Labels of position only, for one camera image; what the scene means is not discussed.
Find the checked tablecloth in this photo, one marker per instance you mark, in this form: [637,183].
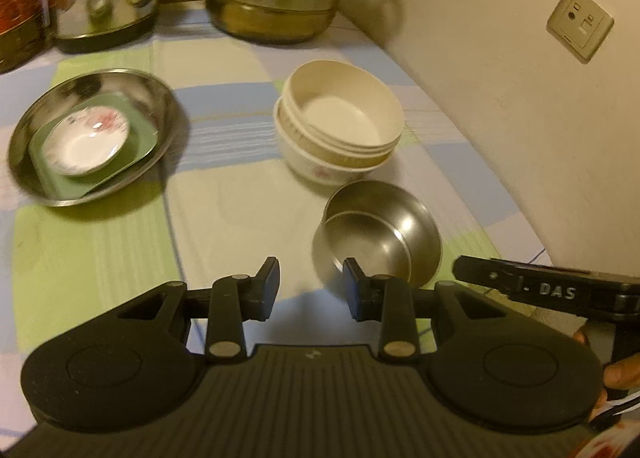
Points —
[225,188]

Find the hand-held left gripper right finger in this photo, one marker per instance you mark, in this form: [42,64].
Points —
[350,288]

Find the white floral bowl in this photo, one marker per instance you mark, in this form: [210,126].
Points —
[310,167]

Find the stainless steel plate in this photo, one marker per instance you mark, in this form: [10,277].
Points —
[75,88]

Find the green square plate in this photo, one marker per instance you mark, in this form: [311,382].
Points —
[137,133]

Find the stainless steel bowl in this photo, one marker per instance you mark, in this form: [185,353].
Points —
[380,233]

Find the person's right hand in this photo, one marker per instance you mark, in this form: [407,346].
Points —
[622,375]

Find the red and white cloth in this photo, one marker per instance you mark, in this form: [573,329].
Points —
[617,430]

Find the small floral saucer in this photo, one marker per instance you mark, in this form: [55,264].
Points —
[80,148]

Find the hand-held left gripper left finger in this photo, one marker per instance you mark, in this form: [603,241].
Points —
[272,288]

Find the cream bowl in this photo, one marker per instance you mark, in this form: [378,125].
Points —
[350,163]
[350,154]
[330,113]

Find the wall socket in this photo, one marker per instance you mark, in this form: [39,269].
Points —
[580,20]

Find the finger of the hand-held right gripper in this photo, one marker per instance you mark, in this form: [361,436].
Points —
[485,273]

